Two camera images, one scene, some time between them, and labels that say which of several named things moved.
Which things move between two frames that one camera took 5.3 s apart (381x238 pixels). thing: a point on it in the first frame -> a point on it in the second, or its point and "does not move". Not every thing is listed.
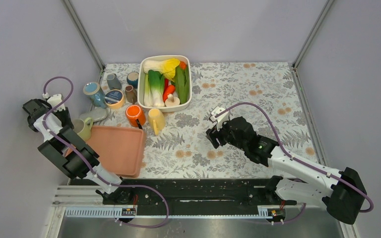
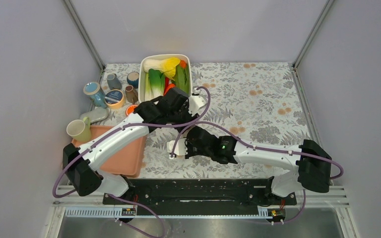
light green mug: x=83 y=128 does not move
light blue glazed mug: x=96 y=95 does not move
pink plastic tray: x=120 y=149 does not move
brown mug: x=131 y=93 does not move
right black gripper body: x=226 y=136 -> x=193 y=150
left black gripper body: x=64 y=117 -> x=181 y=116
